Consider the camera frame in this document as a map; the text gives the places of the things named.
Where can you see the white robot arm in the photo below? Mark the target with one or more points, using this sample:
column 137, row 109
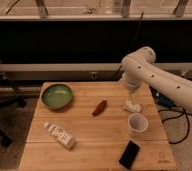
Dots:
column 138, row 67

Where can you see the small white wrapped object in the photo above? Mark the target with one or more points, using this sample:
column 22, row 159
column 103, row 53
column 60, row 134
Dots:
column 132, row 107

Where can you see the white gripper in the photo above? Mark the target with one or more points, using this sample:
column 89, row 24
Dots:
column 131, row 97

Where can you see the clear plastic cup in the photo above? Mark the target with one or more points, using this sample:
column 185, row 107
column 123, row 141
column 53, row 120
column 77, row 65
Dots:
column 137, row 123

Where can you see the black smartphone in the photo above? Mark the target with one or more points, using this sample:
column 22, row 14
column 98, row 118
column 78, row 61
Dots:
column 129, row 155

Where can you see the green ceramic bowl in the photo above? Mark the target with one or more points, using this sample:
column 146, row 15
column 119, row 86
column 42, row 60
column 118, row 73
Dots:
column 57, row 96

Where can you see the white plastic bottle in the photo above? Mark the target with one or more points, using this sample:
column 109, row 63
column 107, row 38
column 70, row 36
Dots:
column 60, row 135

